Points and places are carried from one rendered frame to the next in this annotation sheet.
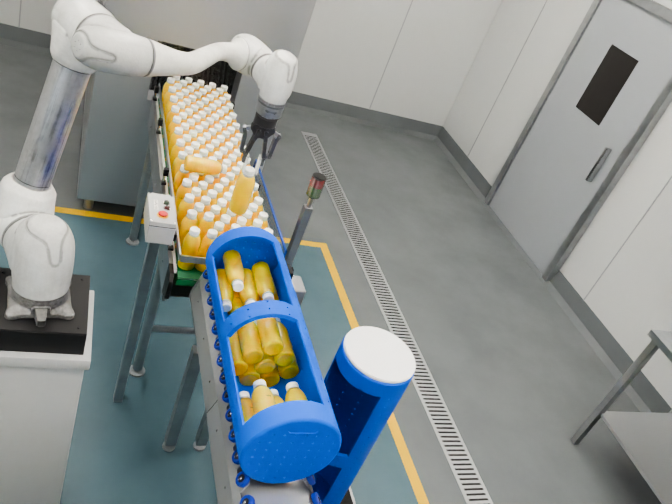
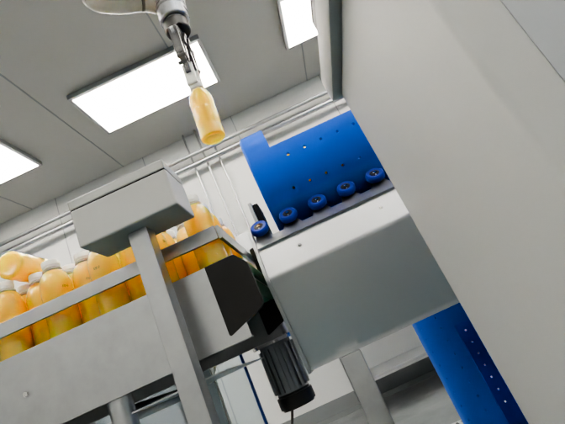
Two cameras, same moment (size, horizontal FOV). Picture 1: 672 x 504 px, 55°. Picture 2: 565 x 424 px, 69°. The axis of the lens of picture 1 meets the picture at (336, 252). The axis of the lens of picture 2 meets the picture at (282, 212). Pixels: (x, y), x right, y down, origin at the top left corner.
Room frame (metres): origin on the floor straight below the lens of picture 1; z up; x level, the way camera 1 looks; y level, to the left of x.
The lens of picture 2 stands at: (1.46, 1.21, 0.67)
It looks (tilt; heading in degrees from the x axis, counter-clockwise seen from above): 18 degrees up; 298
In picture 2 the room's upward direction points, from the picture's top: 25 degrees counter-clockwise
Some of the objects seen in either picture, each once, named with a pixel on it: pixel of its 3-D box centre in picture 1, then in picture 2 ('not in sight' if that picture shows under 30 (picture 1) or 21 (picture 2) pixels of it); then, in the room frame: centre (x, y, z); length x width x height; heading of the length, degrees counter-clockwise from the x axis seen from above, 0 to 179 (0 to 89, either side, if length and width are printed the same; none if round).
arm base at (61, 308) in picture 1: (40, 296); not in sight; (1.36, 0.74, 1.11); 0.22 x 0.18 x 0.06; 34
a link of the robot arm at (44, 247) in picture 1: (42, 252); not in sight; (1.39, 0.77, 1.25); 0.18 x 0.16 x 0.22; 53
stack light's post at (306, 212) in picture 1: (273, 298); not in sight; (2.52, 0.19, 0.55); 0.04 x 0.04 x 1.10; 28
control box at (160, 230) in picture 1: (159, 218); (133, 209); (2.05, 0.68, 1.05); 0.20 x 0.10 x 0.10; 28
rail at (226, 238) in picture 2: (231, 263); (240, 249); (2.08, 0.36, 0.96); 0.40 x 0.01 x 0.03; 118
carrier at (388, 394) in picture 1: (338, 432); (452, 310); (1.84, -0.29, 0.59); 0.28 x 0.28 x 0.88
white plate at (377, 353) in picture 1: (379, 353); not in sight; (1.84, -0.29, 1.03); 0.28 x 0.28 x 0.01
